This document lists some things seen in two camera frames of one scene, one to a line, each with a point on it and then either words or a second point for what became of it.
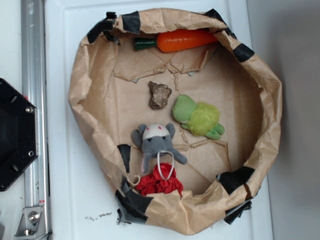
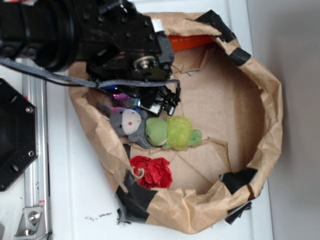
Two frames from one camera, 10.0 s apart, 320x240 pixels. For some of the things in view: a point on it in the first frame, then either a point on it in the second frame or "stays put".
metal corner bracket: [32, 224] stays put
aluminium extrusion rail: [33, 74] stays put
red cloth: [163, 179] to [157, 173]
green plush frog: [200, 119] to [176, 133]
